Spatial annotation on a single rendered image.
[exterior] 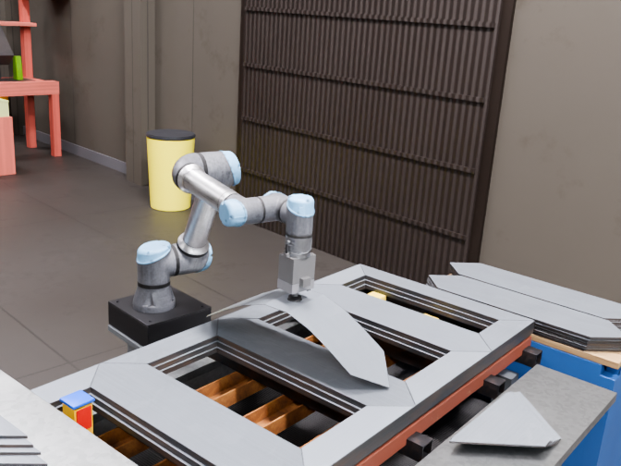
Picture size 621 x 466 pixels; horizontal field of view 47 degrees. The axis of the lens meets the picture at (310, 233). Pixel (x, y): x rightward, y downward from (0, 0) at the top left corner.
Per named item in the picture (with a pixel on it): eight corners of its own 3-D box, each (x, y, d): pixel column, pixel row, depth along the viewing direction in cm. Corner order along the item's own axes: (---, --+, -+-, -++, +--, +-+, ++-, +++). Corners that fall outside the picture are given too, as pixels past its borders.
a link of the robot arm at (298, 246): (318, 236, 197) (296, 240, 192) (316, 251, 199) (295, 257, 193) (299, 229, 202) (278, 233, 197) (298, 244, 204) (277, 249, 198)
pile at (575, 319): (651, 327, 261) (654, 312, 259) (617, 363, 231) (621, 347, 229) (458, 270, 308) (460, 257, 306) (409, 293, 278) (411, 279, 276)
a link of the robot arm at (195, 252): (160, 260, 262) (192, 144, 228) (196, 254, 271) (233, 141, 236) (172, 284, 256) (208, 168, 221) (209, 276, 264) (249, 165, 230)
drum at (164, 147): (177, 198, 693) (177, 128, 673) (203, 208, 664) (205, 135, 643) (137, 203, 663) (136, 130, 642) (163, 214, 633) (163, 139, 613)
